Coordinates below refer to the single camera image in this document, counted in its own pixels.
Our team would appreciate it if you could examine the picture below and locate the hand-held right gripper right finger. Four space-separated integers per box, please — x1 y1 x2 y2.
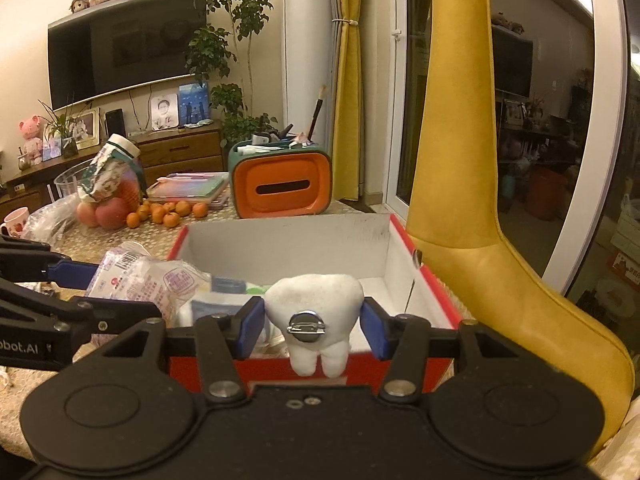
360 297 526 403

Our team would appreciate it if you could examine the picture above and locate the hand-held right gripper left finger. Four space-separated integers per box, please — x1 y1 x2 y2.
102 297 266 406

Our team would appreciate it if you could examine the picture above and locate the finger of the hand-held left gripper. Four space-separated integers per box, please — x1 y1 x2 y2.
0 277 164 346
0 235 99 289

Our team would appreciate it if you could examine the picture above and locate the clear plastic packet pink print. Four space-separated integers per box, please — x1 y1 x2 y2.
85 246 213 328

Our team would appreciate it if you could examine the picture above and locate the white tooth plush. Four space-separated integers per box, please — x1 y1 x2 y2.
263 274 363 378

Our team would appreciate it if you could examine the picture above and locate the red cardboard box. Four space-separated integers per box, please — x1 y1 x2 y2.
165 212 463 396

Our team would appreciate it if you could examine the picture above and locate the desktop with gold lace cloth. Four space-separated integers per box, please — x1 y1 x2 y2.
0 199 640 480

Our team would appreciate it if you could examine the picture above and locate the crumpled clear plastic bag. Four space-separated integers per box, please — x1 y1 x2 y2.
22 195 82 247

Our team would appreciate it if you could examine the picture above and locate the red apple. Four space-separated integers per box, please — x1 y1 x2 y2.
95 197 130 231
76 201 101 226

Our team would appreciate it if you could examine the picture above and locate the pink printed mug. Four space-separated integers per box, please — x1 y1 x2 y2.
0 207 30 239

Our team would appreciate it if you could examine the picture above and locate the glass fruit bowl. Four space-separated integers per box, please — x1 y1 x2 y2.
54 161 147 203

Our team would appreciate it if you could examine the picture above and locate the orange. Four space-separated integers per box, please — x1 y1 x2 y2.
117 170 142 211

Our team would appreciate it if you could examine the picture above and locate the pile of tangerines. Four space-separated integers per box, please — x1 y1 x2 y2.
125 200 210 229

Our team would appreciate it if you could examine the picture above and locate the printed snack bag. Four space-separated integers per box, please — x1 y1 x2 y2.
77 133 144 204

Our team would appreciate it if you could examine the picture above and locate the stack of flat books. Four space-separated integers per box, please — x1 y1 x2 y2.
146 172 231 210

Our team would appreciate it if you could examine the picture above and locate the potted grass plant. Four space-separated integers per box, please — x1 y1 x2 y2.
39 100 82 159

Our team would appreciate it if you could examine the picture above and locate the pink bear plush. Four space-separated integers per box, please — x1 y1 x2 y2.
19 115 45 166

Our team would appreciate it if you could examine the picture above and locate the orange teal tissue box organizer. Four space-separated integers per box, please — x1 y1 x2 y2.
227 139 333 220

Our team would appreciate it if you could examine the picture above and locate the wooden television cabinet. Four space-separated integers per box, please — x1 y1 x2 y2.
0 122 224 211

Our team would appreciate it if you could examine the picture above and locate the portrait photo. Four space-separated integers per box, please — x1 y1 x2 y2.
150 94 179 131

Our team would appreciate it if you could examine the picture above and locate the blue picture card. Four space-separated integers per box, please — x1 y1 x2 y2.
177 82 209 127

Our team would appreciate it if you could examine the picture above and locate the yellow giraffe plush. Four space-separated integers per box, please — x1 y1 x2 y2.
405 0 636 466

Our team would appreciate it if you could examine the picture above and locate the flat screen television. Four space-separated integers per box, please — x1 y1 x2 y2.
47 0 208 111

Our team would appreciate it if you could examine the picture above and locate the yellow curtain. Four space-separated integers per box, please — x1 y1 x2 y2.
330 0 367 202

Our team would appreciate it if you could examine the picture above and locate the white standing air conditioner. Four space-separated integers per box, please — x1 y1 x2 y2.
281 0 338 148

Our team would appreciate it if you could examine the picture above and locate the glass balcony door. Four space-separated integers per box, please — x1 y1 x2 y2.
365 0 640 311

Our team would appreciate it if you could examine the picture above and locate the tall leafy houseplant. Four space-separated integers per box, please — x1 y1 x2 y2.
185 0 278 148

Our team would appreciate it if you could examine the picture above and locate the wooden photo frame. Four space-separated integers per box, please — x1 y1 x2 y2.
70 107 100 148

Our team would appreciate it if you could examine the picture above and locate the long-handled brush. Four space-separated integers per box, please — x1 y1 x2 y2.
306 85 327 143

